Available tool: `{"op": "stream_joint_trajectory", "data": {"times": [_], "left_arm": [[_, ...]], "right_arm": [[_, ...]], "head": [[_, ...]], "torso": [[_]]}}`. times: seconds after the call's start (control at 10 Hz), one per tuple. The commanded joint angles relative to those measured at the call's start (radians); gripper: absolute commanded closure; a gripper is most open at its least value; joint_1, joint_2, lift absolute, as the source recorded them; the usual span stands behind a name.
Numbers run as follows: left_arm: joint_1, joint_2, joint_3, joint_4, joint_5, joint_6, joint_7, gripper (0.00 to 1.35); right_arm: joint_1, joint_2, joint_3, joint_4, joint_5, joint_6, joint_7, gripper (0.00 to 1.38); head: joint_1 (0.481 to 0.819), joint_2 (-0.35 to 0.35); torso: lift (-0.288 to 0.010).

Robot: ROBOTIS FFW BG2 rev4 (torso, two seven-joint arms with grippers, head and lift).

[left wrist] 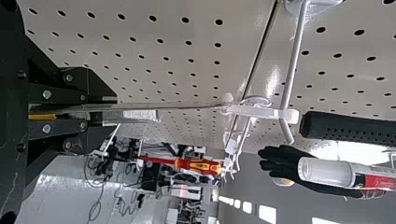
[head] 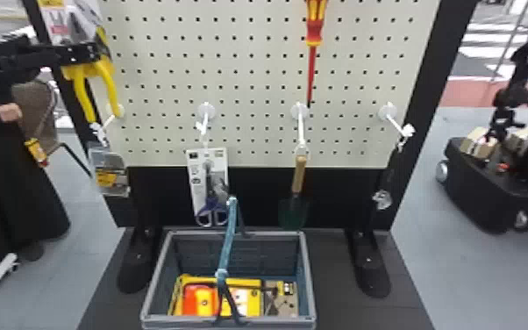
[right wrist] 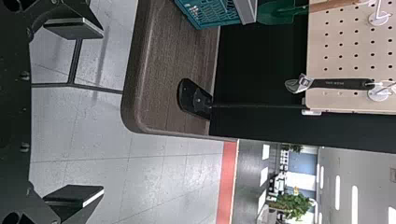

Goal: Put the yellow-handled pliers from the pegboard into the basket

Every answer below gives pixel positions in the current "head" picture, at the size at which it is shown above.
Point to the green trowel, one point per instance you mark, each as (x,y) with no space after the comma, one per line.
(294,212)

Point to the blue scissors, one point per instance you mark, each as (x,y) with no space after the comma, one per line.
(202,175)

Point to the red screwdriver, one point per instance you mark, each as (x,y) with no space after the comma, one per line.
(313,32)

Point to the grey tool packet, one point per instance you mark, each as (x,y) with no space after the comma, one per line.
(284,302)

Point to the yellow tool packet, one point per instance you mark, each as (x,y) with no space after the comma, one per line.
(250,302)

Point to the white pegboard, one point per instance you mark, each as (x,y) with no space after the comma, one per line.
(255,69)

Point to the yellow pliers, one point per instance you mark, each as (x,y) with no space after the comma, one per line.
(81,90)

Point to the blue basket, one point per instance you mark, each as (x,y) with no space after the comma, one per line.
(307,281)

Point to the clear tool packet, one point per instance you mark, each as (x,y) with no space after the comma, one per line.
(107,172)

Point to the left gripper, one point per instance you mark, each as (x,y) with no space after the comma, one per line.
(40,57)

